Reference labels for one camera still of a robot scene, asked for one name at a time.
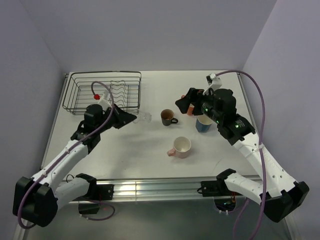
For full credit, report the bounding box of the dark wire dish rack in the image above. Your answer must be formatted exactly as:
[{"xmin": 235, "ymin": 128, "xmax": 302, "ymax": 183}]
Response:
[{"xmin": 62, "ymin": 70, "xmax": 142, "ymax": 115}]

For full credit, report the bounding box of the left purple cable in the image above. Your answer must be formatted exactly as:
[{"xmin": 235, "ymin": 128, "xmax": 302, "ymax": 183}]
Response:
[{"xmin": 17, "ymin": 81, "xmax": 115, "ymax": 230}]

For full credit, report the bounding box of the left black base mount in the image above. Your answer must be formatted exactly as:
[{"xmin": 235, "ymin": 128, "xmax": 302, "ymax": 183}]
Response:
[{"xmin": 97, "ymin": 184, "xmax": 114, "ymax": 201}]

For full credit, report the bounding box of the dark grey mug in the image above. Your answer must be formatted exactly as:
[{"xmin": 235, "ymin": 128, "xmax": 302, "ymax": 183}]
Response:
[{"xmin": 160, "ymin": 109, "xmax": 179, "ymax": 127}]

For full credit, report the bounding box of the blue mug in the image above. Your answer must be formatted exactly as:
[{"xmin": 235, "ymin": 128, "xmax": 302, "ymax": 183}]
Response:
[{"xmin": 195, "ymin": 115, "xmax": 213, "ymax": 133}]

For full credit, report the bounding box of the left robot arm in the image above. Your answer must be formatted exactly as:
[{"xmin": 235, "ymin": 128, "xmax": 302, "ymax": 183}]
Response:
[{"xmin": 12, "ymin": 104, "xmax": 137, "ymax": 230}]

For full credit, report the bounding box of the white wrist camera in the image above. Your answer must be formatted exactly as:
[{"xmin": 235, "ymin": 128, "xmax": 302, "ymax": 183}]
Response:
[
  {"xmin": 203, "ymin": 73, "xmax": 222, "ymax": 95},
  {"xmin": 93, "ymin": 90, "xmax": 111, "ymax": 108}
]

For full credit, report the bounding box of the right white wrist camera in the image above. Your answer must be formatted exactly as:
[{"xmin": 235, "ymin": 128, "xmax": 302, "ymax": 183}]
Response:
[{"xmin": 203, "ymin": 73, "xmax": 222, "ymax": 95}]

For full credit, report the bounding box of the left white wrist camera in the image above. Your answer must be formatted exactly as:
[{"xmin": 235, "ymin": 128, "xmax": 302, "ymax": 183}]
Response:
[{"xmin": 93, "ymin": 90, "xmax": 111, "ymax": 108}]

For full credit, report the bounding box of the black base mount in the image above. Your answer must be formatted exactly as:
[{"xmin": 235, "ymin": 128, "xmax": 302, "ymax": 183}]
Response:
[
  {"xmin": 196, "ymin": 180, "xmax": 221, "ymax": 197},
  {"xmin": 97, "ymin": 184, "xmax": 114, "ymax": 201}
]

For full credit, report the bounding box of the clear glass cup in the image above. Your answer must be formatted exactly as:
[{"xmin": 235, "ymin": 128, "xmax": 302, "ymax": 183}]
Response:
[{"xmin": 133, "ymin": 109, "xmax": 152, "ymax": 124}]

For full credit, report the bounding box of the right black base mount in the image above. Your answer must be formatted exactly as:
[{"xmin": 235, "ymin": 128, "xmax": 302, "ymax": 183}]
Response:
[{"xmin": 196, "ymin": 180, "xmax": 221, "ymax": 197}]

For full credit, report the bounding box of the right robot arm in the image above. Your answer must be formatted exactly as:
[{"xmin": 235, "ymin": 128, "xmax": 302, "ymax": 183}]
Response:
[{"xmin": 175, "ymin": 87, "xmax": 310, "ymax": 223}]

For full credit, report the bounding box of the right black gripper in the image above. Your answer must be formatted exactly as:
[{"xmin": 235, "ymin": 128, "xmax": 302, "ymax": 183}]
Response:
[{"xmin": 174, "ymin": 87, "xmax": 222, "ymax": 124}]

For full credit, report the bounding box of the aluminium rail frame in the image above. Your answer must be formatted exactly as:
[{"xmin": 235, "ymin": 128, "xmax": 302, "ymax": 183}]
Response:
[{"xmin": 39, "ymin": 174, "xmax": 263, "ymax": 203}]

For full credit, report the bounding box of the orange mug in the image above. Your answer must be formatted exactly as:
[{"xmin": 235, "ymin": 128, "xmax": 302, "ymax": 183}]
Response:
[{"xmin": 181, "ymin": 95, "xmax": 194, "ymax": 116}]

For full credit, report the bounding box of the pink mug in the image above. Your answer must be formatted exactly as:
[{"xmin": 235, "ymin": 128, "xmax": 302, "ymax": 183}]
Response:
[{"xmin": 167, "ymin": 136, "xmax": 192, "ymax": 159}]

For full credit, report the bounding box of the purple cable under table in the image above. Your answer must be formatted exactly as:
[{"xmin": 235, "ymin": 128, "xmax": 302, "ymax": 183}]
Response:
[{"xmin": 79, "ymin": 199, "xmax": 118, "ymax": 222}]

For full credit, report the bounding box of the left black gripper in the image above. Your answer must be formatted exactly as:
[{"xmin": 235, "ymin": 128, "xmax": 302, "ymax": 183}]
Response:
[{"xmin": 96, "ymin": 103, "xmax": 137, "ymax": 134}]

